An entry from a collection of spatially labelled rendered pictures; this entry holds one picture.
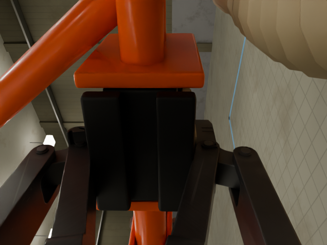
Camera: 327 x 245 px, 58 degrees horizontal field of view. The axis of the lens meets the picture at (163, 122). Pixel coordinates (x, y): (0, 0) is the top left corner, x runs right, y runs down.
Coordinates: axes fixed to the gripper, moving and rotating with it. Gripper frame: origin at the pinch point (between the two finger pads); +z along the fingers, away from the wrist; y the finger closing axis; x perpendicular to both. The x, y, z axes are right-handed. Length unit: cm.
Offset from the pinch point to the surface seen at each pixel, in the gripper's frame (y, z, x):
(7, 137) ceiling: -563, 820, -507
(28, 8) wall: -441, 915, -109
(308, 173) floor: 124, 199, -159
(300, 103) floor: 123, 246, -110
